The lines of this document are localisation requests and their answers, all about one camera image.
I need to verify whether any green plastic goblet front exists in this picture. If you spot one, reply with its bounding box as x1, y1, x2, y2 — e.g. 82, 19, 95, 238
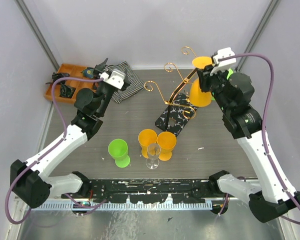
108, 138, 130, 168

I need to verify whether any gold wine glass rack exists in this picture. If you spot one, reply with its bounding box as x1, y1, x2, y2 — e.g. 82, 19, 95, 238
144, 45, 200, 138

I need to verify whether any striped black white cloth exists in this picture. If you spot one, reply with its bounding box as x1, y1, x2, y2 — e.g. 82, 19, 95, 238
105, 61, 145, 104

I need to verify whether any orange plastic goblet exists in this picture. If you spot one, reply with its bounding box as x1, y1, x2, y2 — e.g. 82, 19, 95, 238
138, 129, 157, 158
157, 131, 177, 161
189, 56, 213, 108

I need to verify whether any clear wine glass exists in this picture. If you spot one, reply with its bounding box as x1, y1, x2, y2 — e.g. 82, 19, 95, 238
146, 143, 161, 170

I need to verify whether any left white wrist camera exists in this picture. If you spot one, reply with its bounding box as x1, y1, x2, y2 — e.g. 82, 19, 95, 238
99, 68, 126, 90

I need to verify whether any dark crumpled cloth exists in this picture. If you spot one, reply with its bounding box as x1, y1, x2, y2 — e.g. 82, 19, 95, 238
59, 84, 76, 99

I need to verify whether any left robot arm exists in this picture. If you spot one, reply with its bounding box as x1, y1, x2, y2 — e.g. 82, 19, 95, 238
10, 67, 130, 209

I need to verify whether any orange wooden compartment tray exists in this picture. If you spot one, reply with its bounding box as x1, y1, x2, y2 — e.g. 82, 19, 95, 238
54, 63, 99, 105

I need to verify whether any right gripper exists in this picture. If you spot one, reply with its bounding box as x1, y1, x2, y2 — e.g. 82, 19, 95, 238
197, 63, 233, 114

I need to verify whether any black crumpled cloth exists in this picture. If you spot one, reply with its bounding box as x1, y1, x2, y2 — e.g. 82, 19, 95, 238
49, 72, 70, 84

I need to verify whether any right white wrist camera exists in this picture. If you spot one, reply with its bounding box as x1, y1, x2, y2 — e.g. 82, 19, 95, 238
210, 47, 236, 76

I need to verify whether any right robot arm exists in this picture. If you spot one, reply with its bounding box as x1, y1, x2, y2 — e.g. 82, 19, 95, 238
197, 65, 300, 223

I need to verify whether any black mounting base plate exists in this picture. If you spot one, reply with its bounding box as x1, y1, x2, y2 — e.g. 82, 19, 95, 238
69, 178, 226, 204

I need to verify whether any green plastic goblet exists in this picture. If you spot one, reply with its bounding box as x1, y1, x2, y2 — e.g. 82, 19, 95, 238
108, 138, 130, 168
211, 69, 234, 101

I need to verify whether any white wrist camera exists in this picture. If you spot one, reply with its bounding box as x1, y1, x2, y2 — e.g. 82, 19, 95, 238
99, 68, 126, 90
210, 47, 236, 76

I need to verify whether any blue patterned cloth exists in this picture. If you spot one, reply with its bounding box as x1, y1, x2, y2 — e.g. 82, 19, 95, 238
81, 67, 96, 80

